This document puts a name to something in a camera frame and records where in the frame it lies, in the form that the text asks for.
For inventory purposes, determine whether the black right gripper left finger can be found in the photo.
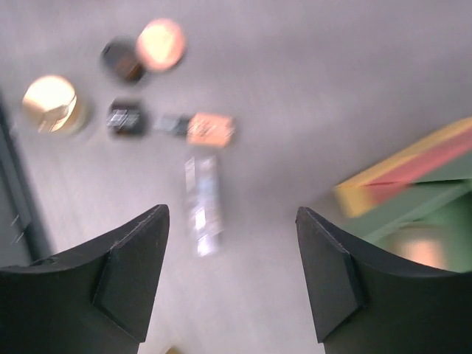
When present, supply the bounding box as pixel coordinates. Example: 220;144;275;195
1;204;170;353

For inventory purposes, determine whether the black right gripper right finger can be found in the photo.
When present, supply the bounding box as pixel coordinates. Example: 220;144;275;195
296;207;471;353

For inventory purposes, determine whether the green top drawer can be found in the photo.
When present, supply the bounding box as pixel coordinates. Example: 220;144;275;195
346;180;471;273

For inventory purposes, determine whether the red drawer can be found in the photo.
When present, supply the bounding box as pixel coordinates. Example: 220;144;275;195
367;131;471;205

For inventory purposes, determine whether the black square bottle cap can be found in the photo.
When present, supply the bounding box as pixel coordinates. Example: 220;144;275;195
105;97;148;138

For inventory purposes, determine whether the peach foundation bottle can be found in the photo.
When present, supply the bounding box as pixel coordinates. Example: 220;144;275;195
153;113;235;148

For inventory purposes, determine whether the green drawer cabinet shell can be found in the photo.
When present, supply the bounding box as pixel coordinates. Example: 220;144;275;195
415;153;472;184

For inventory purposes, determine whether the gold round compact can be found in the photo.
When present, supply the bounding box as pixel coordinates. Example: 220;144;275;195
21;74;89;134

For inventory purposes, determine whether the amber small jar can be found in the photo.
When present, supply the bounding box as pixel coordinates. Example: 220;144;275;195
100;39;145;83

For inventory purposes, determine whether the pink round compact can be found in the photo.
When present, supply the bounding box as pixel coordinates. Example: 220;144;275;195
136;18;187;72

